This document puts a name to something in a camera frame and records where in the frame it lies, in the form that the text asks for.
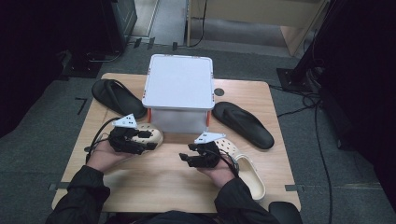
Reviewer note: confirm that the black angled floor tape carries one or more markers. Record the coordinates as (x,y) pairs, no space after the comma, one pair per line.
(82,104)

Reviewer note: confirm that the person's right hand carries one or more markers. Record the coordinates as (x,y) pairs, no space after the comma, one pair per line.
(219,175)

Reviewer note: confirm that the person's dark clothing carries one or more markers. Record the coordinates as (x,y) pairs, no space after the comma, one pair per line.
(162,217)

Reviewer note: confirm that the person's left hand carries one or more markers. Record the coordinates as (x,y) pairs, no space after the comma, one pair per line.
(104,157)

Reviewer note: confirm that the light wooden cabinet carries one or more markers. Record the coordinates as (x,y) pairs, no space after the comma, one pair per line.
(258,12)

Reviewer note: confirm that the black stand with base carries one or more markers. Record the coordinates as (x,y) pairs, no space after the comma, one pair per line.
(306,67)

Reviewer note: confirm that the dark curtain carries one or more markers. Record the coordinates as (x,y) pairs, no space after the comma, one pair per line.
(28,56)
(364,77)

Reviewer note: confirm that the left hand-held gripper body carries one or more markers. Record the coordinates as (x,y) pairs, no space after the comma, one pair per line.
(123,140)

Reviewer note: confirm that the cream perforated clog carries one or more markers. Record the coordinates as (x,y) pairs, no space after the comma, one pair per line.
(157,135)
(252,177)

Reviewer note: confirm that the white lidded storage box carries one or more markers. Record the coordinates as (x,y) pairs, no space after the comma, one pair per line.
(179,82)

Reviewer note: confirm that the black flat stand base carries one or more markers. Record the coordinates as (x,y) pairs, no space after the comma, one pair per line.
(81,67)

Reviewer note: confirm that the black cabinet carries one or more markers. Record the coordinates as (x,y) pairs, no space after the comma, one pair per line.
(120,21)

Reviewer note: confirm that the black slipper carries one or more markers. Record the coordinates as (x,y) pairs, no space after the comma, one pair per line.
(116,96)
(246,126)

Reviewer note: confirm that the grey tape strip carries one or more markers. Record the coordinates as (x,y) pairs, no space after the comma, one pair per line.
(57,186)
(294,188)

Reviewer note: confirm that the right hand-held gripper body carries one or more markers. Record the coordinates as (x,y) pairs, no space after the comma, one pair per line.
(208,154)

